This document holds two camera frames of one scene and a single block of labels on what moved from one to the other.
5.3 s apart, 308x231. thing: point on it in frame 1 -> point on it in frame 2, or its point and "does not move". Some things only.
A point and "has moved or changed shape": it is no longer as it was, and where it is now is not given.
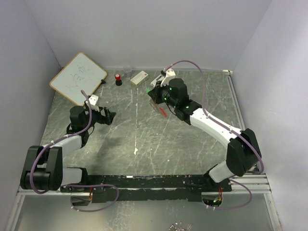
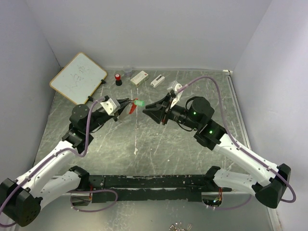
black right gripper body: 161,94 -> 169,113
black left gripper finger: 108,113 -> 123,102
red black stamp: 118,81 does not move
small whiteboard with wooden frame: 80,73 does not move
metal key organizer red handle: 163,112 has moved or changed shape
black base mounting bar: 141,188 does not move
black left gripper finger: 107,120 -> 121,109
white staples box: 140,78 does not move
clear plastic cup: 127,70 does not move
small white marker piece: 160,78 does not move
